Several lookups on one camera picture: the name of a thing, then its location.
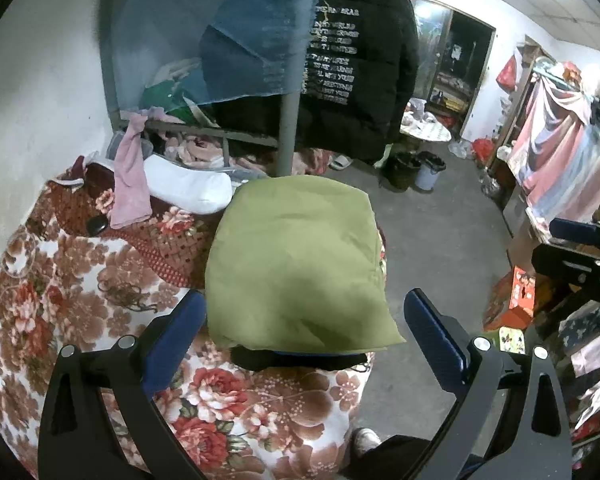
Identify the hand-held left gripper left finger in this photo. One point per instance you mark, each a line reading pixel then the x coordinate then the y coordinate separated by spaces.
pixel 172 350

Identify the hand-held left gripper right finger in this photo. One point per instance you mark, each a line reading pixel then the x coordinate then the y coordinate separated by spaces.
pixel 435 345

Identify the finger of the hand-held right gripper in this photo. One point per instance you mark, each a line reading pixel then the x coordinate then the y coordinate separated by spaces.
pixel 570 265
pixel 575 230

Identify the green jacket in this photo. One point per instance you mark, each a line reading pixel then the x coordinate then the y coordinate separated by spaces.
pixel 300 260

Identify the red printed box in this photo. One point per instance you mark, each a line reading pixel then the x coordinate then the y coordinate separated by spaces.
pixel 522 287

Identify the blue patterned box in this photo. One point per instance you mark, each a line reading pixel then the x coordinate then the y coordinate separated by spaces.
pixel 585 327

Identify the pink striped hanging blanket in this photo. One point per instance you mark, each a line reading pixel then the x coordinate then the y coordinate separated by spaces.
pixel 555 160

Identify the printed tin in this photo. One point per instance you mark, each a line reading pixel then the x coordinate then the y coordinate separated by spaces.
pixel 511 340

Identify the black and blue jacket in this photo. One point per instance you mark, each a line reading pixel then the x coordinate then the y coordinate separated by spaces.
pixel 260 359

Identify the person's right shoe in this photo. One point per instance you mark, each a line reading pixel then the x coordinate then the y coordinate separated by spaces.
pixel 365 441

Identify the person's dark pants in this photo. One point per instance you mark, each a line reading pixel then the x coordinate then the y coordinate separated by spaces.
pixel 395 460

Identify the red plastic bag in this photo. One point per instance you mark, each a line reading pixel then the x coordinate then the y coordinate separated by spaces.
pixel 482 149

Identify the floral blanket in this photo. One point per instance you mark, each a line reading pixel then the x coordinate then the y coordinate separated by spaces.
pixel 55 280

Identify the black computer mouse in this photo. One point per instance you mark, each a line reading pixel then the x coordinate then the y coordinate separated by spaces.
pixel 98 224

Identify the grey bucket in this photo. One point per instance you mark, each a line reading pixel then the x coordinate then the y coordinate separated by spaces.
pixel 428 177

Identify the red hanging bag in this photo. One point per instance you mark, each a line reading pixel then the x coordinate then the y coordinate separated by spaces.
pixel 507 75

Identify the pink cloth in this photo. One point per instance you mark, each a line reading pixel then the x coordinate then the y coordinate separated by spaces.
pixel 130 185

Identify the round table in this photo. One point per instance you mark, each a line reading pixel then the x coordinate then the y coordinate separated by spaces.
pixel 430 132

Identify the black trash bin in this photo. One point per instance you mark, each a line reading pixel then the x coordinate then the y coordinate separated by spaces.
pixel 404 172

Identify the pink floral quilt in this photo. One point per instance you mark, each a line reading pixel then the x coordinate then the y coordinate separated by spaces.
pixel 200 150

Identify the white slipper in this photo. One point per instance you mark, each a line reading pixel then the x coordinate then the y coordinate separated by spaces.
pixel 341 162

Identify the green cloth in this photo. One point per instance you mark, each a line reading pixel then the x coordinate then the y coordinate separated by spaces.
pixel 162 96

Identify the black printed puffer jacket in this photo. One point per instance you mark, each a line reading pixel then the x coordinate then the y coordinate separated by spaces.
pixel 370 60

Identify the blue net curtain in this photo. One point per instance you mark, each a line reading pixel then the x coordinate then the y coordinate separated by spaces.
pixel 180 35

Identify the metal bunk bed frame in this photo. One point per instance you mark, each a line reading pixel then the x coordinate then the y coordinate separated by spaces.
pixel 289 130

